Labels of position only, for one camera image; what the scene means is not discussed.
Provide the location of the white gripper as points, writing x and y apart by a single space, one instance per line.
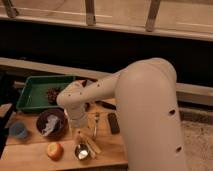
77 118

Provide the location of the peeled yellow banana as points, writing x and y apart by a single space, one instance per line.
94 149

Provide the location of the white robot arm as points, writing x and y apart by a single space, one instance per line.
149 119

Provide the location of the green plastic tray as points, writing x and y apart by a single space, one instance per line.
34 99

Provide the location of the small dark metal cup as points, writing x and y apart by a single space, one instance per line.
87 106

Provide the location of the silver fork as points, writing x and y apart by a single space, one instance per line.
97 117

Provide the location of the crumpled white paper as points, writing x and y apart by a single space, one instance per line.
52 120

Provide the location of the dark purple bowl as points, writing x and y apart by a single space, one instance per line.
60 126

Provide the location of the shiny metal cup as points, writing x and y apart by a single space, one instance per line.
81 151

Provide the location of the dark grape bunch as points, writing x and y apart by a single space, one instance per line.
52 94

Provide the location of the black remote control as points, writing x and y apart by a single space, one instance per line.
114 126

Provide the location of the red yellow apple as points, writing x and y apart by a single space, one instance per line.
54 150

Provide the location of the blue plastic cup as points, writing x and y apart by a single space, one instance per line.
18 130

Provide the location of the black handled knife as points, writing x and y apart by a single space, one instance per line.
106 105

